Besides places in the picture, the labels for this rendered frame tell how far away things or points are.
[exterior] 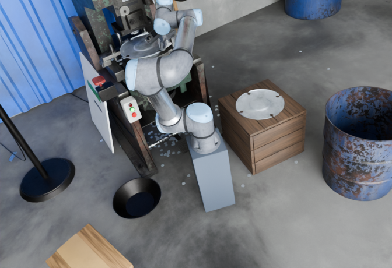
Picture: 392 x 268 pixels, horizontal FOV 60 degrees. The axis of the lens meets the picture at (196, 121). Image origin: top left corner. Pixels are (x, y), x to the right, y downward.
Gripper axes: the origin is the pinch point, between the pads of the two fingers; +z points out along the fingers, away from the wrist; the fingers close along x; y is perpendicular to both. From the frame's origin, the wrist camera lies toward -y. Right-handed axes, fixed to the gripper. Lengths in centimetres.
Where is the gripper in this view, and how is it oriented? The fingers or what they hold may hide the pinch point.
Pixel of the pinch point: (161, 49)
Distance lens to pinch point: 190.1
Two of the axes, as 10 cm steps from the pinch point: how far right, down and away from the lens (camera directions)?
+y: 8.2, -4.6, 3.3
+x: -5.6, -7.5, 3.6
